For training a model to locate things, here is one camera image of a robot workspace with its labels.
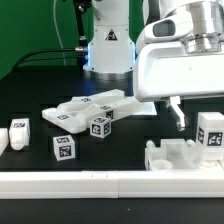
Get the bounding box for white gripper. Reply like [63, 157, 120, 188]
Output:
[133, 41, 224, 131]

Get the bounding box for white chair seat part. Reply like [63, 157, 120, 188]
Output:
[144, 138, 224, 172]

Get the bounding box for white flat chair part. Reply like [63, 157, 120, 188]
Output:
[42, 108, 86, 134]

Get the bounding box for white flat plate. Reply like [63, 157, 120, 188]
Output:
[134, 102, 157, 116]

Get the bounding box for white long bar part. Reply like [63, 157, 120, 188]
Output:
[76, 97, 145, 124]

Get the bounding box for white tagged cube middle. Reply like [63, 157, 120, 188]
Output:
[90, 117, 111, 138]

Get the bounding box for white tagged cube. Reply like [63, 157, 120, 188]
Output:
[53, 135, 76, 161]
[90, 117, 111, 138]

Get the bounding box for white bar part upper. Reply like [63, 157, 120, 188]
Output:
[57, 89, 125, 112]

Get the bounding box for white tagged cube front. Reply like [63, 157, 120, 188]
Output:
[53, 135, 76, 161]

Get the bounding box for white left fence piece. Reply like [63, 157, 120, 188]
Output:
[0, 128, 9, 156]

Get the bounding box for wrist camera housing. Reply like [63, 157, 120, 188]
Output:
[136, 12, 193, 48]

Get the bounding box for white front fence rail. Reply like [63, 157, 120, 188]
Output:
[0, 171, 224, 199]

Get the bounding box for black cables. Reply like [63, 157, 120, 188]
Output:
[12, 47, 89, 70]

